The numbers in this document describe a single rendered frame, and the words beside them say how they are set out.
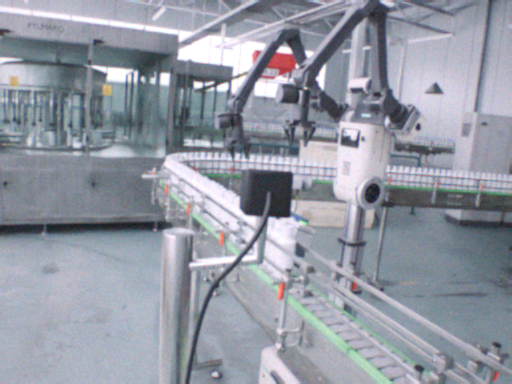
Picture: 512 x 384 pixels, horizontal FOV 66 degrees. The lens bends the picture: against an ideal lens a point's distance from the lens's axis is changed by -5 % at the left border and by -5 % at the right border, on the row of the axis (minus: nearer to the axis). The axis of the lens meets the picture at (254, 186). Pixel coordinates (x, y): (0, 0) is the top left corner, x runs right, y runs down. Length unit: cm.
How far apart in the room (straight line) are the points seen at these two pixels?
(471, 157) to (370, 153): 560
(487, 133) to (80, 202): 617
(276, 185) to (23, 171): 457
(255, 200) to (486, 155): 724
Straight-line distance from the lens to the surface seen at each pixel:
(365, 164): 188
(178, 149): 696
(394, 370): 94
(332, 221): 606
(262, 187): 39
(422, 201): 388
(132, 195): 497
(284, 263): 127
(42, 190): 492
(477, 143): 745
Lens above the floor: 149
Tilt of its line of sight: 10 degrees down
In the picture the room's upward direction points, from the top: 5 degrees clockwise
